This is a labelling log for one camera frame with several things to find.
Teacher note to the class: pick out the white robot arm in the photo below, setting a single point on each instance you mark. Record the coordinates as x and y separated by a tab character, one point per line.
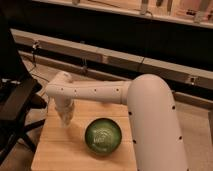
152	113

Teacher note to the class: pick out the green ceramic bowl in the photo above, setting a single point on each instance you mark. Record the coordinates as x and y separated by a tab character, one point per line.
103	136

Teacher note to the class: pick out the black chair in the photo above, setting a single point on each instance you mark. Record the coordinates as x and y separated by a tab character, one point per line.
18	94

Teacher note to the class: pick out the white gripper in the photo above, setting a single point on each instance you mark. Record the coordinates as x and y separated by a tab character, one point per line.
64	108

